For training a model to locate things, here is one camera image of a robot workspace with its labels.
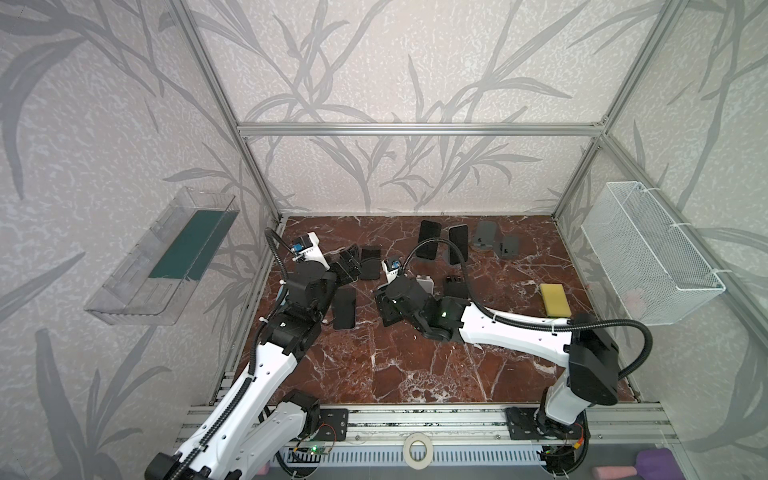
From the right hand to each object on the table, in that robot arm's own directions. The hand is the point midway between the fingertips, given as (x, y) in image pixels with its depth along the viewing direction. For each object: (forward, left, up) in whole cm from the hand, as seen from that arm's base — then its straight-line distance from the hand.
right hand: (386, 277), depth 79 cm
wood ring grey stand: (+29, -35, -17) cm, 48 cm away
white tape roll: (-37, -8, -20) cm, 42 cm away
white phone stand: (+9, -12, -18) cm, 24 cm away
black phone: (-4, +3, +12) cm, 13 cm away
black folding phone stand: (+8, -22, -19) cm, 30 cm away
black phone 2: (+23, -24, -11) cm, 35 cm away
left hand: (+3, +8, +11) cm, 14 cm away
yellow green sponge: (+4, -54, -21) cm, 58 cm away
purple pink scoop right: (-39, -62, -19) cm, 75 cm away
